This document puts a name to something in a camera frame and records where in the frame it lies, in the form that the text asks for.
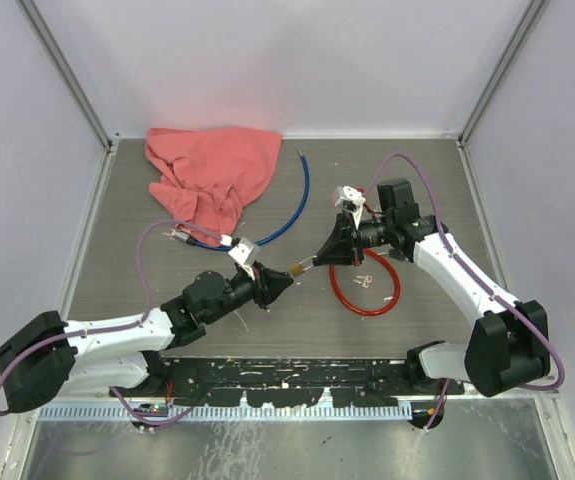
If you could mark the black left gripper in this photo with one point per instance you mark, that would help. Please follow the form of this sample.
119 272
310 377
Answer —
268 283

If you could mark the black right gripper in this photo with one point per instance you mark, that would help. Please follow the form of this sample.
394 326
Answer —
342 248

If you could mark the brass padlock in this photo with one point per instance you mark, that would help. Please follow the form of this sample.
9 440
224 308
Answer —
299 268

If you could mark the red cable lock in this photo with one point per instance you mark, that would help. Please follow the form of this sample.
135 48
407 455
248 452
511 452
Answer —
379 298

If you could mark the red cable padlock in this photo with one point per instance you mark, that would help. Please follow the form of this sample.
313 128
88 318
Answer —
366 205

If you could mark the blue cable lock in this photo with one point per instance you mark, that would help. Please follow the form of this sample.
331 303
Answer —
192 241

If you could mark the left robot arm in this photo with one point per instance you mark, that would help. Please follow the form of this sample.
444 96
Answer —
50 356

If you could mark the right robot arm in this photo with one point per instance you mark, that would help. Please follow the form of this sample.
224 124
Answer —
506 348

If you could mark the pink cloth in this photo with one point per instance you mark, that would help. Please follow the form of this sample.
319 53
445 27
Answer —
209 176

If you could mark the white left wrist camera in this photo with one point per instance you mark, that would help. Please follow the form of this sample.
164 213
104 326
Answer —
243 251

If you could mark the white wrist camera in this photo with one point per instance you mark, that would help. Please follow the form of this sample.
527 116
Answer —
351 201
243 251

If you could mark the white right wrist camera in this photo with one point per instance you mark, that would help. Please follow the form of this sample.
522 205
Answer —
351 201

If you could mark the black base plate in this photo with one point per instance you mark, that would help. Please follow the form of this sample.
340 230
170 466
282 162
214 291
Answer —
281 383

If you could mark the slotted cable duct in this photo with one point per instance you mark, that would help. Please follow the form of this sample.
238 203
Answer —
323 411

